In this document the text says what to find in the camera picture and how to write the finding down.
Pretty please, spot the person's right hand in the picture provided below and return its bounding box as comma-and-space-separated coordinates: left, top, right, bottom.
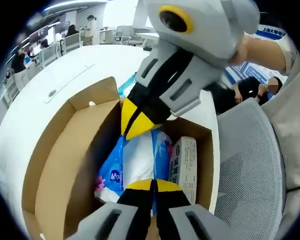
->
228, 37, 251, 68

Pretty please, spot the white desk cable cover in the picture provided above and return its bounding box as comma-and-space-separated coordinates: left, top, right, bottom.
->
43, 62, 96, 104

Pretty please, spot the grey mesh office chair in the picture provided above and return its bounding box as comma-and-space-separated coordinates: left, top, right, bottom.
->
216, 97, 287, 240

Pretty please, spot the white mesh background chair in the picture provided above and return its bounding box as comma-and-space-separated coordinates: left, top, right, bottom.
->
63, 32, 82, 53
38, 44, 59, 67

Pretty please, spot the blue wall poster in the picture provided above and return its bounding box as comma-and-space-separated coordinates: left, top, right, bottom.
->
226, 23, 288, 85

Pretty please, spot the blue white tissue packet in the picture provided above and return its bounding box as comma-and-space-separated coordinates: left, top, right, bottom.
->
97, 128, 174, 216

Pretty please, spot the blue wet wipes packet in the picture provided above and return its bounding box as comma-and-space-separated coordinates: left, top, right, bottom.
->
118, 73, 138, 98

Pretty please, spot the brown cardboard shoe box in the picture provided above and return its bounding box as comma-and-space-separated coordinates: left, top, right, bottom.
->
21, 76, 215, 240

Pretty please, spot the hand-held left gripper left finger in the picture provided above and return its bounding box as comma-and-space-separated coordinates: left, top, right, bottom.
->
72, 178, 156, 240

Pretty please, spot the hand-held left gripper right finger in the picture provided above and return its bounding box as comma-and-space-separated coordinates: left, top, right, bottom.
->
155, 179, 231, 240

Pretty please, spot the white medicine carton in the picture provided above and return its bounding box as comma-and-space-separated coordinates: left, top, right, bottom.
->
168, 136, 199, 205

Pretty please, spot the black cable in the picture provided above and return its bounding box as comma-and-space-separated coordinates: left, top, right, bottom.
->
285, 183, 300, 194

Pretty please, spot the person in white shirt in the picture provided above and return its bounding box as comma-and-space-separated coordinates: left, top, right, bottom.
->
261, 37, 300, 208

